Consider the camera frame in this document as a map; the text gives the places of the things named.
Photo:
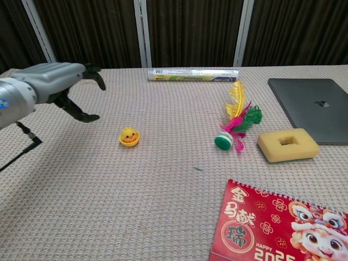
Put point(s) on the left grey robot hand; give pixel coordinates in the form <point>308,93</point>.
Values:
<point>51,79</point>

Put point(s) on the yellow toy chick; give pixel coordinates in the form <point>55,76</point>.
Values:
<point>128,134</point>

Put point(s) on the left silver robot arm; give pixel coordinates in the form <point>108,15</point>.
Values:
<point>13,102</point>

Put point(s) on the yellow eggshell cup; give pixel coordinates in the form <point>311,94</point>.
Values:
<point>129,142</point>

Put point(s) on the feather shuttlecock with green base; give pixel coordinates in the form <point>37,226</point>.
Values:
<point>237,117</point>

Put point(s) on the beige woven tablecloth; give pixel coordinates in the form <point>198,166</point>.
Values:
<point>136,190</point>

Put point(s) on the clear shuttlecock tube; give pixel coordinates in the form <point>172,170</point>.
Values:
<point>193,74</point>

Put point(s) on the small green feather scrap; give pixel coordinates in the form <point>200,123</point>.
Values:
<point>198,168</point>

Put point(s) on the yellow sponge with square hole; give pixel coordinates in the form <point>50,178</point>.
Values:
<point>295,148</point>

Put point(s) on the grey laptop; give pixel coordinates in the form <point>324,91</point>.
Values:
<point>312,106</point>

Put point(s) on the red spiral desk calendar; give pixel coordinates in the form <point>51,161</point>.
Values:
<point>280,228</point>

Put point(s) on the white screen frame post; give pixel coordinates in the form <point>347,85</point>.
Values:
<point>244,32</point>
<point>40,32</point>
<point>144,32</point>

